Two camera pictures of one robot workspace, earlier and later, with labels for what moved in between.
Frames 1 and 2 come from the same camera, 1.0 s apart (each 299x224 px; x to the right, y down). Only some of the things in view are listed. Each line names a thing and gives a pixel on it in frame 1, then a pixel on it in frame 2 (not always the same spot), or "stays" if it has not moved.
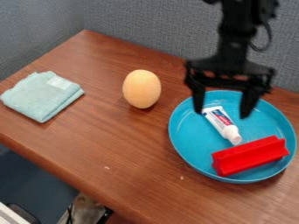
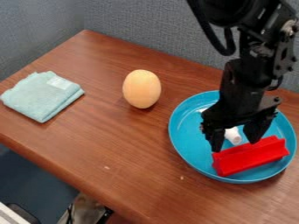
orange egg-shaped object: x=142 y=88 stays
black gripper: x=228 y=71 -> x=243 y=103
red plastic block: x=248 y=155 stays
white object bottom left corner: x=8 y=216 stays
